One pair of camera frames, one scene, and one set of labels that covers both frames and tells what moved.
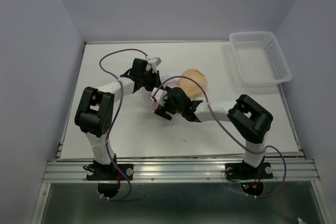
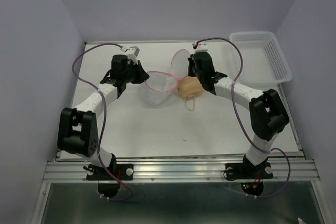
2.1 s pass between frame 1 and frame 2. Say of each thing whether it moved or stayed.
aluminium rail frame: stayed
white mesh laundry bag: moved
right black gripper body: moved
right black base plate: stayed
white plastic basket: stayed
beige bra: stayed
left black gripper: moved
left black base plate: stayed
